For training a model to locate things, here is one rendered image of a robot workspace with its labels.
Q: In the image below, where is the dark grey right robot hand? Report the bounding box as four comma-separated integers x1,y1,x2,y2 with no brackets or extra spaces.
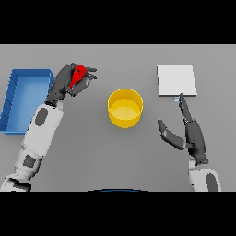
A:
157,93,209,166

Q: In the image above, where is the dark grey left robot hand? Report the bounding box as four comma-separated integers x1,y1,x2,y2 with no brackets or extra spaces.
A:
44,63,98,108

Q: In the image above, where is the red beaker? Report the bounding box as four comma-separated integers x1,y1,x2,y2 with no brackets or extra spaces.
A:
68,65,87,89

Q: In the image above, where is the pale square measuring scale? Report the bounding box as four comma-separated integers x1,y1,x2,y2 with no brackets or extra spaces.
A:
156,64,198,102

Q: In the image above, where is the yellow bowl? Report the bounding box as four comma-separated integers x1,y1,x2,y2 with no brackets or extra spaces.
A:
107,88,145,129

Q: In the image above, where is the blue tray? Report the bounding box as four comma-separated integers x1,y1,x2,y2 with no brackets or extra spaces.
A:
0,68,55,136

